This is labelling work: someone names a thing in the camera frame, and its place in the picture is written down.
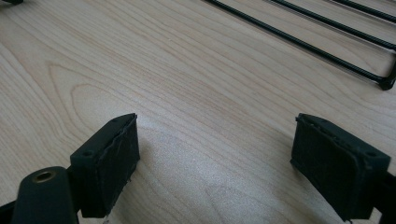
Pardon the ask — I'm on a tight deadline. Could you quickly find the black wire rack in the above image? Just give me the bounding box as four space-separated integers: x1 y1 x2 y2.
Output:
204 0 396 91

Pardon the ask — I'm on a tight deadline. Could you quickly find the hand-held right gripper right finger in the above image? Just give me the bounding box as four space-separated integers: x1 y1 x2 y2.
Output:
290 112 392 222

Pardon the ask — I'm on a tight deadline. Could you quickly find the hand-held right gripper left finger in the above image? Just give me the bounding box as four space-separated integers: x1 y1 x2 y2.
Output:
69 112 141 219

